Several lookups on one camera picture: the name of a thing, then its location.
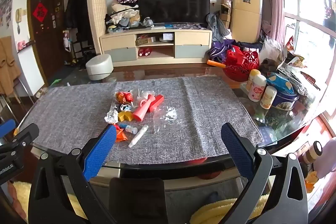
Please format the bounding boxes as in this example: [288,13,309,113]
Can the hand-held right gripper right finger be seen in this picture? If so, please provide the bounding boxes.
[221,122,308,224]

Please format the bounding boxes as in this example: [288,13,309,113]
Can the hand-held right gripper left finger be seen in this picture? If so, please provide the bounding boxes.
[28,123,117,224]

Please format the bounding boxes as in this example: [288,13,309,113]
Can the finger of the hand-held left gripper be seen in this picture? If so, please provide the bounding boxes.
[0,123,40,161]
[0,119,16,139]

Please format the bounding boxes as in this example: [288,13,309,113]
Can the orange foil wrapper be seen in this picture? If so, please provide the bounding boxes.
[114,124,129,142]

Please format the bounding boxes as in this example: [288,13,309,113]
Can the white paper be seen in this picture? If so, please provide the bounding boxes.
[104,109,119,124]

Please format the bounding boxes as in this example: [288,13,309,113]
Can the small clear vial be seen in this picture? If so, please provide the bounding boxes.
[119,124,138,134]

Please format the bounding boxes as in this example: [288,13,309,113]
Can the white plastic syringe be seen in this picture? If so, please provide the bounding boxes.
[128,125,149,148]

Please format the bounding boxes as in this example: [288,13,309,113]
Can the yellow plastic piece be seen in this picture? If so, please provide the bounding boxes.
[118,111,134,123]

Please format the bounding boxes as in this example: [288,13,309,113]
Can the coral ribbed plastic tube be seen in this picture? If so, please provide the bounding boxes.
[132,94,153,122]

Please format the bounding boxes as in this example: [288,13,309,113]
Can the red orange candy wrapper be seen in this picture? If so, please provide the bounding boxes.
[115,91,134,104]

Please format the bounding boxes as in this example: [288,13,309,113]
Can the red plastic block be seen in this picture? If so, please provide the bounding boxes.
[147,94,165,112]

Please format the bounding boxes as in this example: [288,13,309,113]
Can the clear plastic film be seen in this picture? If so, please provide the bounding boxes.
[159,106,179,122]

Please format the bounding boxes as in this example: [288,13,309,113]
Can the yellow fleece cushion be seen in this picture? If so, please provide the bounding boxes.
[189,194,271,224]
[12,181,87,224]

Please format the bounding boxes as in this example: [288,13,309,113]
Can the grey woven table mat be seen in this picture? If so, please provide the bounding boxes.
[182,75,264,159]
[20,77,208,165]

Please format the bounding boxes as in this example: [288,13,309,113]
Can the white bottle yellow label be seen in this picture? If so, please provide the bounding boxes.
[260,85,278,109]

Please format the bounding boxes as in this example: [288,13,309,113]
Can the black chair back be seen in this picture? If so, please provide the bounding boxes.
[109,177,168,224]

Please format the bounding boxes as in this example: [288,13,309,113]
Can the blue round cookie tin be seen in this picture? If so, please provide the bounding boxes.
[270,89,300,111]

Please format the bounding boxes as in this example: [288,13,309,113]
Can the thermos bottle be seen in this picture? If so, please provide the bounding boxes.
[302,140,324,165]

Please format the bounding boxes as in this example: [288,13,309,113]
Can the white bottle yellow cap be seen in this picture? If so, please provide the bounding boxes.
[246,69,261,92]

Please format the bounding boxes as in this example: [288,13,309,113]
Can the red plastic basket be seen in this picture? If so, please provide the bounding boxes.
[223,46,260,82]

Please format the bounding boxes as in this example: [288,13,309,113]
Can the blue yellow tissue pack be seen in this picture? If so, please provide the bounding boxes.
[266,73,293,94]

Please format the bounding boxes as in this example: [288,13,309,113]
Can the orange plastic toy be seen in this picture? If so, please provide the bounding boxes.
[304,172,319,193]

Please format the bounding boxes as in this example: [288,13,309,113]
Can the white round stool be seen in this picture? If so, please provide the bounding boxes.
[85,54,114,81]

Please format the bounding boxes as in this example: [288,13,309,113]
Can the lilac plastic container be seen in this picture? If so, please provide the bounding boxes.
[316,137,336,180]

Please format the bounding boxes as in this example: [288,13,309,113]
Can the brown wooden door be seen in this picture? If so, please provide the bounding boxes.
[27,0,65,86]

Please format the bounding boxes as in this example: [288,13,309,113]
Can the purple cloth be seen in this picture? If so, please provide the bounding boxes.
[209,39,237,63]

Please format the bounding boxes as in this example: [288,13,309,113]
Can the black shoe rack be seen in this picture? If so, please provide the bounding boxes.
[71,30,95,59]

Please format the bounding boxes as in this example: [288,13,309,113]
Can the pile of plastic snack bags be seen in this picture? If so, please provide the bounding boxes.
[260,35,322,98]

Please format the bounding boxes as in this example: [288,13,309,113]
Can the wooden TV cabinet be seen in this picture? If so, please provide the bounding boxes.
[99,28,213,63]

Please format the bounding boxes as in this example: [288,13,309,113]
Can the small cardboard box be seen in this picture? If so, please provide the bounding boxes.
[135,36,153,46]

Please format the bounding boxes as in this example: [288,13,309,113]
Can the red diamond door decoration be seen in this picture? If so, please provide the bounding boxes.
[32,2,48,19]

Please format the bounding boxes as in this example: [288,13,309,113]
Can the grey hanging clothes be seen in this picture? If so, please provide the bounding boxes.
[206,13,231,43]

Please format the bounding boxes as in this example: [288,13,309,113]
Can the blue patterned cloth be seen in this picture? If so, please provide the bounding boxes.
[171,23,208,30]

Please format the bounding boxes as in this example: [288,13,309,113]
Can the beige standing air conditioner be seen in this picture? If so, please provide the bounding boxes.
[231,0,263,43]

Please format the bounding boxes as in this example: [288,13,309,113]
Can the stacked cardboard boxes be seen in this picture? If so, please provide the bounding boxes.
[220,0,232,30]

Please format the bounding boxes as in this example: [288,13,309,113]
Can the black coats on rack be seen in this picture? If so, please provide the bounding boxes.
[64,0,92,48]

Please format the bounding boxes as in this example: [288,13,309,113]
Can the pile of clothes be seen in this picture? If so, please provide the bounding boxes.
[105,0,141,33]

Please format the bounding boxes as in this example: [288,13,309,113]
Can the woven folding screen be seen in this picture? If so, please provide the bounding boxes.
[87,0,108,55]

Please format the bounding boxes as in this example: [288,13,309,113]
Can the window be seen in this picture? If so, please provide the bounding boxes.
[278,0,336,122]

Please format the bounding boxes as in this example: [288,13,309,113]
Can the black television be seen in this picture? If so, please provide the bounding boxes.
[138,0,211,25]

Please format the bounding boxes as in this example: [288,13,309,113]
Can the orange handle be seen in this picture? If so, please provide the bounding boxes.
[207,59,227,68]

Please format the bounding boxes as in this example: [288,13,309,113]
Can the beige wall intercom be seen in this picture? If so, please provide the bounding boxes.
[15,8,23,34]

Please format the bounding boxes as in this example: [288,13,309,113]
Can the wall photo collage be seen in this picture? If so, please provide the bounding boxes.
[0,0,13,28]

